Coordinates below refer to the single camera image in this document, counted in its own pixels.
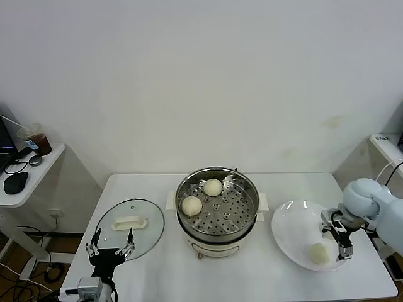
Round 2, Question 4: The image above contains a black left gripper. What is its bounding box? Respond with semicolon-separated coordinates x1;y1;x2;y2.
84;226;137;279

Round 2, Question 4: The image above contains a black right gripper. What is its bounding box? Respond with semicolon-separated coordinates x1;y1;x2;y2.
321;224;354;262

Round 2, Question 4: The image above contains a white steamed baozi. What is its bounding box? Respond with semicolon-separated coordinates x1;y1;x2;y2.
181;196;203;216
203;177;222;198
309;243;332;264

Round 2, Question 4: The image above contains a glass lid with cream handle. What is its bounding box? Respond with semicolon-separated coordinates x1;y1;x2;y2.
94;198;166;261

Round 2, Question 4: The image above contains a stainless steel steamer basket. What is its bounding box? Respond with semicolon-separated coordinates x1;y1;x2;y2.
174;167;261;237

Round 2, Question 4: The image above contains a white round plate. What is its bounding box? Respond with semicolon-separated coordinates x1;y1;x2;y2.
271;199;351;272

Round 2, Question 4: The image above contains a white side table with laptop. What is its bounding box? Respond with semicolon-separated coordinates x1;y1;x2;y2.
0;142;67;281

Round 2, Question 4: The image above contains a cream electric cooking pot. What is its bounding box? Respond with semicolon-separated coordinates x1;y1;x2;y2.
166;191;270;260

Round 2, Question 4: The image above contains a white side table with label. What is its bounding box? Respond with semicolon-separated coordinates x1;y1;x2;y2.
367;133;403;281

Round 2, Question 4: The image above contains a black computer mouse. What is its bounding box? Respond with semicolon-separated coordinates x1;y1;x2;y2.
3;172;30;196

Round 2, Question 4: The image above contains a plastic iced coffee cup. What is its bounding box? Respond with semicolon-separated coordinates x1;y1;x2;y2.
17;123;53;157

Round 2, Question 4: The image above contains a black laptop computer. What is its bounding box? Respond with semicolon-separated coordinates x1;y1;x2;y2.
0;103;26;174

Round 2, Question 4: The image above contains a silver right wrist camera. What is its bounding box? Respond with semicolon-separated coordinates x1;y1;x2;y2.
320;209;343;227

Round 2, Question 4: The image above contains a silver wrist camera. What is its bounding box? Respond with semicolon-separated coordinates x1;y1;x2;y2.
77;276;103;298
320;209;343;227

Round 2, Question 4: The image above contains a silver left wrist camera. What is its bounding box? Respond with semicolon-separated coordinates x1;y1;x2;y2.
77;276;103;298

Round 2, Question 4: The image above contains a black floor cable coil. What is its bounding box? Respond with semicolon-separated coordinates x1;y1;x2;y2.
43;263;66;284

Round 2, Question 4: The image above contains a white cable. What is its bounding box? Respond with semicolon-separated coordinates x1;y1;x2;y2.
375;159;403;185

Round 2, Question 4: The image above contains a black cable with adapter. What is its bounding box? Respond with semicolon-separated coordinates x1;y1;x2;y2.
384;162;403;191

